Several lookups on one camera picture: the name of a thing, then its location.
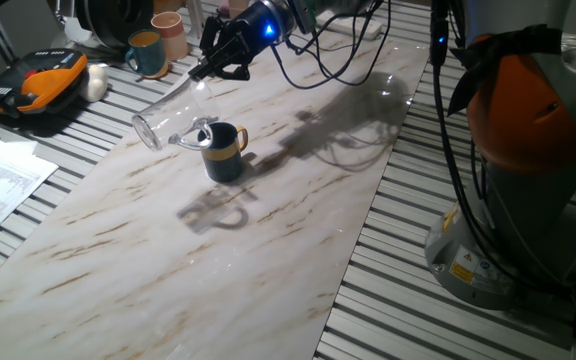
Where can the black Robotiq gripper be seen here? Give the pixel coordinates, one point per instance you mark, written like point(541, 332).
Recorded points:
point(265, 25)

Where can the clear glass mug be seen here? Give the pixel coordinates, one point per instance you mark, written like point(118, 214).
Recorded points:
point(173, 115)

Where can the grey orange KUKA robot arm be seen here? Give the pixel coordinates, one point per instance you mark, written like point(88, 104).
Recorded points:
point(528, 125)

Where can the pink cup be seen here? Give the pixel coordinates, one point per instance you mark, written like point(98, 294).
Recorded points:
point(170, 35)

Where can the round wooden coaster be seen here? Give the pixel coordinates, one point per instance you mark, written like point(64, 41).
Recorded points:
point(159, 74)

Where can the teal mug with orange inside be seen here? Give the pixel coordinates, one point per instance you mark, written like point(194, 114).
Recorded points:
point(148, 52)

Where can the blue mug with yellow band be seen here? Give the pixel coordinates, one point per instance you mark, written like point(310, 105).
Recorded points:
point(223, 160)

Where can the black round spool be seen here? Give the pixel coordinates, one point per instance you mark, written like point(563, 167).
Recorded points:
point(113, 20)

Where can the small white plush object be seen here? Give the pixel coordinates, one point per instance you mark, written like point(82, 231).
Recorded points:
point(94, 82)

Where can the white power strip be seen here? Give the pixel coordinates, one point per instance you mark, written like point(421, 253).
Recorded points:
point(368, 27)

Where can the white plastic wrap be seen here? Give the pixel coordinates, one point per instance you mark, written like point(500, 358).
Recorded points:
point(78, 31)

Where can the orange black teach pendant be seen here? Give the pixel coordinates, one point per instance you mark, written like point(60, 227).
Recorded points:
point(43, 82)

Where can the white marble pattern board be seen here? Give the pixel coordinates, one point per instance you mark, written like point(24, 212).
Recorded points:
point(293, 250)

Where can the aluminium frame post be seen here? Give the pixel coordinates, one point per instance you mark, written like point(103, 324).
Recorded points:
point(195, 15)

